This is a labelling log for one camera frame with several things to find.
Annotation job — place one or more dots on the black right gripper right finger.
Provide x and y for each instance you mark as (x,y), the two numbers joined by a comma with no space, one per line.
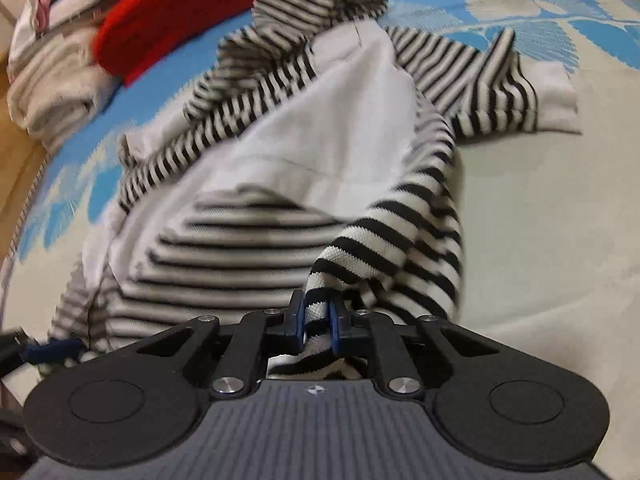
(494,403)

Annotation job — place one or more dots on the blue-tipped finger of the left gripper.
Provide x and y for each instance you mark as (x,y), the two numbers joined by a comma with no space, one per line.
(18,349)

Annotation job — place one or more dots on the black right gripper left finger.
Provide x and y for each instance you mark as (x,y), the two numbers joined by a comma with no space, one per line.
(140,401)

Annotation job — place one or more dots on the black white striped hooded garment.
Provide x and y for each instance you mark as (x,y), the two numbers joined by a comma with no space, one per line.
(315,157)

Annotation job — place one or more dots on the folded white clothes pile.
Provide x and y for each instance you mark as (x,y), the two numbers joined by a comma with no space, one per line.
(41,21)

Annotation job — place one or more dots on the folded beige towel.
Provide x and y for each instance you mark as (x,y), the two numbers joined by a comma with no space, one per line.
(60,89)

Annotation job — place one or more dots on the red knitted garment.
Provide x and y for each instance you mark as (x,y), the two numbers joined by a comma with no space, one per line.
(136,34)

